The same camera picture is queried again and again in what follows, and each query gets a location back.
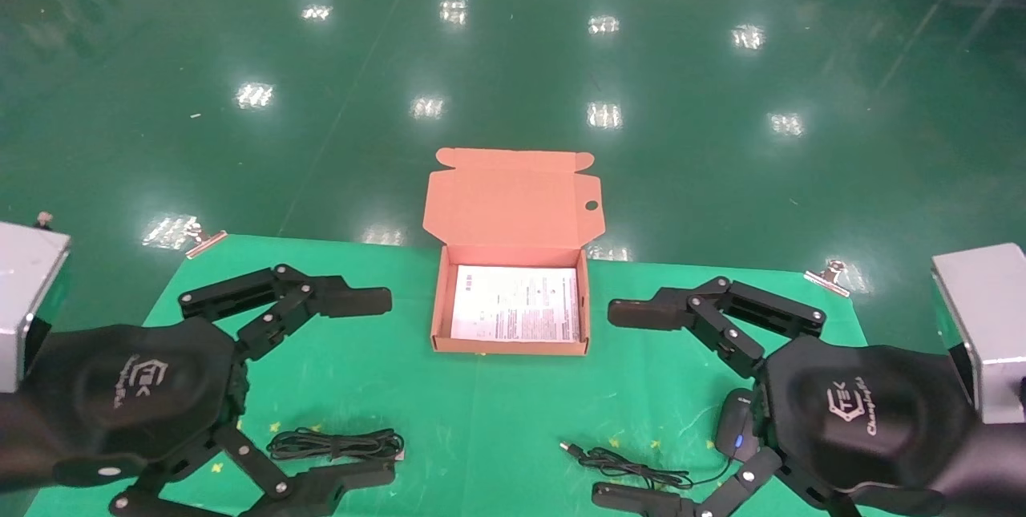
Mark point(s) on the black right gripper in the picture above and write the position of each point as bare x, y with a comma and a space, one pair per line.
866, 413

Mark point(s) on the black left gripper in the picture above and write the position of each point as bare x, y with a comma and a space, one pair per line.
120, 389

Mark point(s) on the open orange cardboard box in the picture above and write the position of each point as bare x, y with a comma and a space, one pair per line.
513, 220

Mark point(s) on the metal binder clip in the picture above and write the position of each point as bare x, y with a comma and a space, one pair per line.
204, 243
830, 276

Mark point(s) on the green table mat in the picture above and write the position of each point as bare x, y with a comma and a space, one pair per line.
497, 421

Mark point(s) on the white printed instruction sheet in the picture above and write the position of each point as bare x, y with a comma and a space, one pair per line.
517, 304

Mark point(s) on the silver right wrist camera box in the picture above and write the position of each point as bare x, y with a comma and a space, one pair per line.
990, 325

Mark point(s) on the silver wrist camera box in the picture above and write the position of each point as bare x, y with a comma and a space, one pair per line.
28, 300
990, 325

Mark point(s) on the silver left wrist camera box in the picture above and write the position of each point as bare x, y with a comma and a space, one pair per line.
28, 300

